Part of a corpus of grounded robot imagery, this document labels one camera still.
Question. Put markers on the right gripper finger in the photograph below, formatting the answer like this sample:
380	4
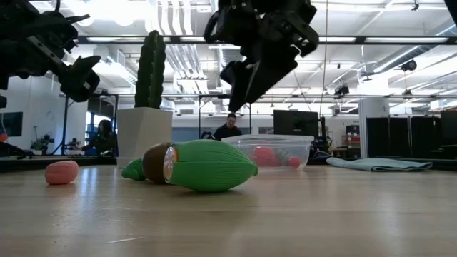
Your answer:
241	84
275	73

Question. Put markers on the large red tomato toy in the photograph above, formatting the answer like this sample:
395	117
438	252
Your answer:
263	155

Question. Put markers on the small red cherry tomato toy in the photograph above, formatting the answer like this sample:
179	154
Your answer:
294	162

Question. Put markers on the small pink produce toy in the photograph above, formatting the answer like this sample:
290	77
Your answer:
61	172

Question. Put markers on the clear plastic tupperware container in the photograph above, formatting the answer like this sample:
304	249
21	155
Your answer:
267	137

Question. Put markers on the person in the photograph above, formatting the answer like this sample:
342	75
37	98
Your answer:
101	141
228	132

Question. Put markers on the black computer monitor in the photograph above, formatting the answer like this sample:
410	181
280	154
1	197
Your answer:
295	123

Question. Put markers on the green cactus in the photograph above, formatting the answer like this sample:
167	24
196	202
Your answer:
150	71

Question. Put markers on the white hexagonal plant pot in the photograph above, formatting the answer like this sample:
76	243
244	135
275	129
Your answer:
143	132

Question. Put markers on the green ribbed corn toy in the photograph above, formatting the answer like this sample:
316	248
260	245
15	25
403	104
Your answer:
210	166

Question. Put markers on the white pillar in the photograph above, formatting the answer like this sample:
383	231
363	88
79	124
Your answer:
373	128

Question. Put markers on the brown kiwi toy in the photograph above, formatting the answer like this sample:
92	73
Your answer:
153	164

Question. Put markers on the black ceiling fixture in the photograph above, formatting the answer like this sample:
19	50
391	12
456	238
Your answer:
408	65

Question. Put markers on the teal folded cloth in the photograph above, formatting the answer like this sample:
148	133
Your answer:
375	165

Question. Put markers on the black room partition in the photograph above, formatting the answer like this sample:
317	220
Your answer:
403	137

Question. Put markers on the dark wall screen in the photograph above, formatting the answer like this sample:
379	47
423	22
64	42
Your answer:
11	124

